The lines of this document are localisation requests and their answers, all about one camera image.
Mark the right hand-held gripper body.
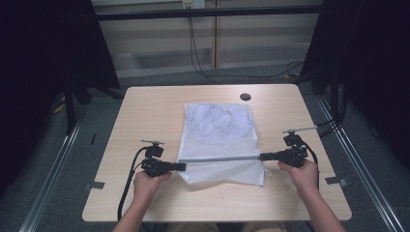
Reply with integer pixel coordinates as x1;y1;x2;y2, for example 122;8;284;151
275;126;319;169

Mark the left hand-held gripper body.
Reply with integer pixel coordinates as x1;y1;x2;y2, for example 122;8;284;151
140;138;177;179

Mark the white mesh laundry bag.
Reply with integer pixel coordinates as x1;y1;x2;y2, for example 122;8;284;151
177;101;266;188

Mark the person's left hand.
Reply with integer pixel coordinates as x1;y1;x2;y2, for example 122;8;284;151
132;170;174;208

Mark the person's right hand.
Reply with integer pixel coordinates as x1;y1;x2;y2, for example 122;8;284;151
277;159;320;198

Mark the grey tape piece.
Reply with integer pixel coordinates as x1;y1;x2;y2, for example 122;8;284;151
82;181;106;191
324;176;349;188

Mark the black stand leg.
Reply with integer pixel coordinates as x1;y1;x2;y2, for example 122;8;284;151
63;81;77;135

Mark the black curtain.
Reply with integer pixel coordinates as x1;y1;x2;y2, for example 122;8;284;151
0;0;122;198
301;0;410;170

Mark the black horizontal bar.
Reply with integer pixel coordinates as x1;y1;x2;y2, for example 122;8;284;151
96;5;324;21

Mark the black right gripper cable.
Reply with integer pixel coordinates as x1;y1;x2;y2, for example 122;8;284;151
302;140;321;190

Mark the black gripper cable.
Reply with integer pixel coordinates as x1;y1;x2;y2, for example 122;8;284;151
302;140;321;190
117;146;153;222

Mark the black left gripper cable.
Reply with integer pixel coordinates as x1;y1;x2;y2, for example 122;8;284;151
117;146;153;222

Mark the metal floor rail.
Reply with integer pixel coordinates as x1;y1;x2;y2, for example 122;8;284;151
18;105;89;232
316;96;406;232

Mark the black wall cable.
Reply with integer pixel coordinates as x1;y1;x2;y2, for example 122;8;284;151
188;15;306;85

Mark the white wall socket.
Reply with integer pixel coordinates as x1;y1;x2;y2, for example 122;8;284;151
181;0;207;10

